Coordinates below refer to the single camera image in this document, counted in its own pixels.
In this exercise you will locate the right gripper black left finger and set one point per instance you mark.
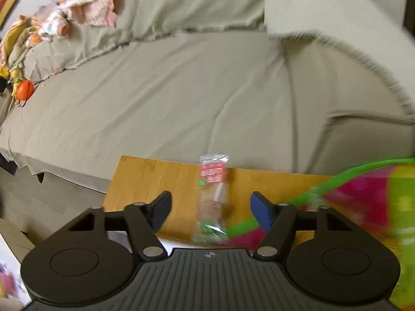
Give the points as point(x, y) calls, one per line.
point(143, 222)

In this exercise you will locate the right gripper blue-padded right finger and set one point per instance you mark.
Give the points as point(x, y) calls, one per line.
point(278, 223)

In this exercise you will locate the clear popsicle snack packet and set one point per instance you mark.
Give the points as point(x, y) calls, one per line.
point(210, 227)

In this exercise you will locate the colourful play mat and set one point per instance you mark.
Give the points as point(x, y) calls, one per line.
point(378, 196)

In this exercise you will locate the beige sofa with cover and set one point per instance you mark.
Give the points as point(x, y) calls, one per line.
point(314, 86)

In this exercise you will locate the orange toy ball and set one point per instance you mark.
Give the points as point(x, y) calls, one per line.
point(25, 90)

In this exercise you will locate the pink baby clothes pile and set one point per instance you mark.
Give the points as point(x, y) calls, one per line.
point(55, 20)

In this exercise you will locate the yellow plush toy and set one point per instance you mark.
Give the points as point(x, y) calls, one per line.
point(11, 36)

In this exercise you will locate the red framed picture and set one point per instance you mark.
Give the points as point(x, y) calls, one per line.
point(6, 6)

